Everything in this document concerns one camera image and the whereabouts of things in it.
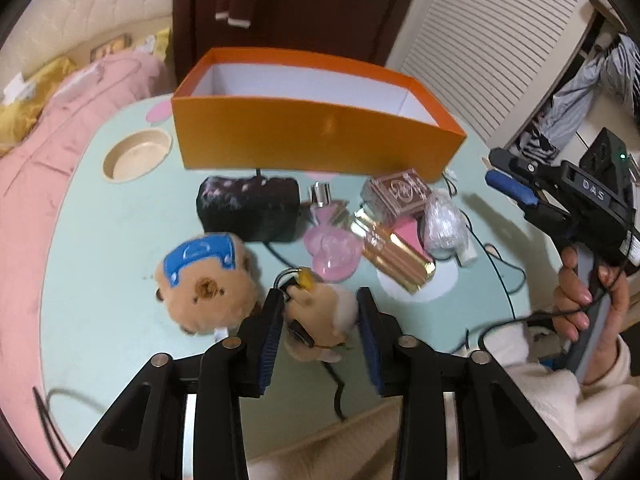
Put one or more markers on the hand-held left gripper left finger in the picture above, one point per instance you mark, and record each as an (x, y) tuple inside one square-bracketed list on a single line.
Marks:
[(267, 340)]

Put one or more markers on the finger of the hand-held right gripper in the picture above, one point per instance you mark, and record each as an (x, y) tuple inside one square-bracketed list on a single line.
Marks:
[(525, 167), (510, 188)]

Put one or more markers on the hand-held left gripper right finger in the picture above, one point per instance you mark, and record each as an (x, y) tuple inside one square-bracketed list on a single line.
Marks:
[(370, 340)]

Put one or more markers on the small tan plush toy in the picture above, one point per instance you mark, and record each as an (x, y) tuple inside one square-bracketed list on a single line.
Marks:
[(320, 310)]

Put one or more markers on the clear plastic item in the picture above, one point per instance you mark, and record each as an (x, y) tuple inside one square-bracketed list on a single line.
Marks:
[(442, 222)]

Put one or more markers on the bear plush with blue cap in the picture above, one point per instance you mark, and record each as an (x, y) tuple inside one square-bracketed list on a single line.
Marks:
[(205, 285)]

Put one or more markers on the long gold box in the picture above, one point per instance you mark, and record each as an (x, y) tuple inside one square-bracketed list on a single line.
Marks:
[(395, 255)]

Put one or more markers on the pink heart perfume bottle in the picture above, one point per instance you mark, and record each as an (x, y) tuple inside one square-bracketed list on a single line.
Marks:
[(332, 250)]

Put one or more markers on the brown card box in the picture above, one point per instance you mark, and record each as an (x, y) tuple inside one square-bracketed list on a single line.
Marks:
[(397, 192)]

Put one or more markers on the black pouch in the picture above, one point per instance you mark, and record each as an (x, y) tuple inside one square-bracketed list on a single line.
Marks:
[(250, 207)]

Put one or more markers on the orange cardboard box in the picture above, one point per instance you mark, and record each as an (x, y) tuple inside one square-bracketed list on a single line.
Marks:
[(300, 135)]

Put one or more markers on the person's right forearm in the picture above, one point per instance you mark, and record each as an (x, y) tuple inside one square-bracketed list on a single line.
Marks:
[(545, 410)]

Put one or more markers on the person's right hand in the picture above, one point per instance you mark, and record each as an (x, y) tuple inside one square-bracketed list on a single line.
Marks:
[(567, 300)]

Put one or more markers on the zebra striped cloth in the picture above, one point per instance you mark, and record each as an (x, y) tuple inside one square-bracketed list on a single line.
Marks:
[(537, 145)]

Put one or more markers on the grey striped hanging shirt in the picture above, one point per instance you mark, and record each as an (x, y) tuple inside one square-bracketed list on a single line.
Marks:
[(585, 90)]

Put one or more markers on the person's cream clothing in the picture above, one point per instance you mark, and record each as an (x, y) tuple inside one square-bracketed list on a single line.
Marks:
[(325, 445)]

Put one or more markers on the white louvered door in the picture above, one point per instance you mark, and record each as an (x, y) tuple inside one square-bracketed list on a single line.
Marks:
[(490, 40)]

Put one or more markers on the beige round cup holder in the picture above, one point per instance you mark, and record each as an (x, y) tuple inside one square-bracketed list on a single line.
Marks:
[(135, 155)]

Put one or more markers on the dark wooden door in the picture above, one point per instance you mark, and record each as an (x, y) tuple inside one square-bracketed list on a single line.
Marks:
[(320, 10)]

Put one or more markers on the pink blanket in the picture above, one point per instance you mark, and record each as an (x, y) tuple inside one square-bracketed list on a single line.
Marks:
[(25, 220)]

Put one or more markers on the yellow white printed pillow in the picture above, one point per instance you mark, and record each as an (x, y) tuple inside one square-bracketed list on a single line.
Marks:
[(155, 42)]

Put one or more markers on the white tissue pack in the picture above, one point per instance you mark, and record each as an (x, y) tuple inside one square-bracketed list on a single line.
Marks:
[(20, 87)]

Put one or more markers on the cream tufted headboard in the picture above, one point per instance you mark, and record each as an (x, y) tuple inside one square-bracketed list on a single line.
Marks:
[(100, 0)]

